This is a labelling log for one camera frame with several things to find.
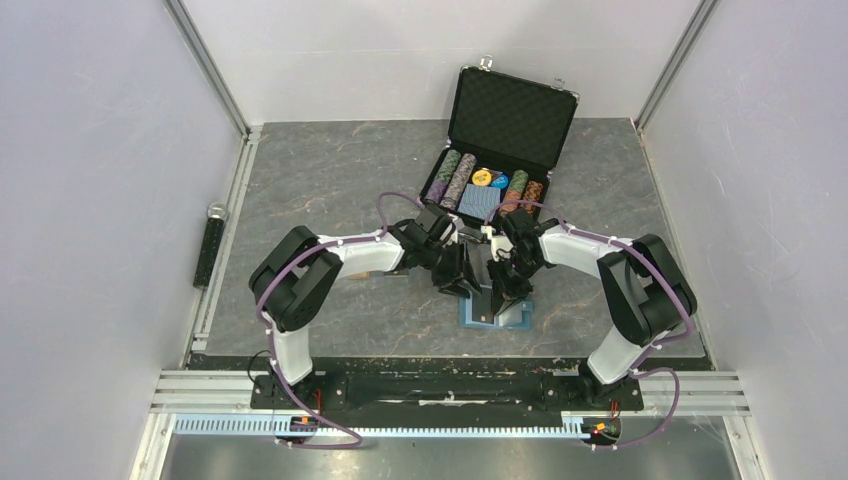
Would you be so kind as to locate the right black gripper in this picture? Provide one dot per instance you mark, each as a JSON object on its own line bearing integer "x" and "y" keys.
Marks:
{"x": 503, "y": 290}

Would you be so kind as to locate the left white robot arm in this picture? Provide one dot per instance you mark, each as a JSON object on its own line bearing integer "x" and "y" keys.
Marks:
{"x": 291, "y": 284}

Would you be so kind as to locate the black VIP credit card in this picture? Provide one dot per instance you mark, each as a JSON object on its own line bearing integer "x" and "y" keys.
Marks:
{"x": 479, "y": 256}

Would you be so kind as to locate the blue dealer button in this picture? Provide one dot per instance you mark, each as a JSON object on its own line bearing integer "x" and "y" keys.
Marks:
{"x": 501, "y": 181}

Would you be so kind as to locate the pink grey chip row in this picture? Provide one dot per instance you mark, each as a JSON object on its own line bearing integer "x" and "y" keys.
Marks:
{"x": 458, "y": 181}

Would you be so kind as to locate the black poker chip case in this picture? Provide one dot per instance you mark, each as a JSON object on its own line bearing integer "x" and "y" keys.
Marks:
{"x": 509, "y": 123}

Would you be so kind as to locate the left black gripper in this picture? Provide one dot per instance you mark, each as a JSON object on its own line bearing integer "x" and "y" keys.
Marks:
{"x": 460, "y": 277}

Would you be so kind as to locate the white slotted cable duct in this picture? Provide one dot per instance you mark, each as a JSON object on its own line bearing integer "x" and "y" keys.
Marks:
{"x": 303, "y": 427}

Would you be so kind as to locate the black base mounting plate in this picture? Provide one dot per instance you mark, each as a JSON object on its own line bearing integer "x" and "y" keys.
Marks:
{"x": 457, "y": 391}

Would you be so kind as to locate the clear plastic card box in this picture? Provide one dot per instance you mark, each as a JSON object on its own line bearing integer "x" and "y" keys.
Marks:
{"x": 397, "y": 273}

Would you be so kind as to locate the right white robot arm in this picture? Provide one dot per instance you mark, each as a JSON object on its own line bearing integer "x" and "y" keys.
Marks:
{"x": 649, "y": 300}

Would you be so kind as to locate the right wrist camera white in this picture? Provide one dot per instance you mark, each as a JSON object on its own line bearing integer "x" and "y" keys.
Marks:
{"x": 500, "y": 246}

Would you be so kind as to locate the blue card holder wallet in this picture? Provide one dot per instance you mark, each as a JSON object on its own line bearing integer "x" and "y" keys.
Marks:
{"x": 478, "y": 311}

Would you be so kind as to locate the purple green chip row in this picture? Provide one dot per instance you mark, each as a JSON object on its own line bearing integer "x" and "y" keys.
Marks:
{"x": 443, "y": 176}

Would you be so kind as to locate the blue playing card deck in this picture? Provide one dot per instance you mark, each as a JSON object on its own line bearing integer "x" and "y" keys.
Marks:
{"x": 477, "y": 201}

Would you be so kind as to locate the black microphone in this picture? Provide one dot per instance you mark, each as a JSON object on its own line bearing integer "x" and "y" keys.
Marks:
{"x": 217, "y": 215}

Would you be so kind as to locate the green red chip row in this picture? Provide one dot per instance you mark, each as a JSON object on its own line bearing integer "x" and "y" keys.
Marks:
{"x": 514, "y": 191}

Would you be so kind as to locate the orange brown chip row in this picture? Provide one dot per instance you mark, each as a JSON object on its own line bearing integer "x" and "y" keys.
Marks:
{"x": 532, "y": 195}

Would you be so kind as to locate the yellow dealer button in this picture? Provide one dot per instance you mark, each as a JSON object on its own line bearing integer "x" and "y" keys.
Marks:
{"x": 482, "y": 177}

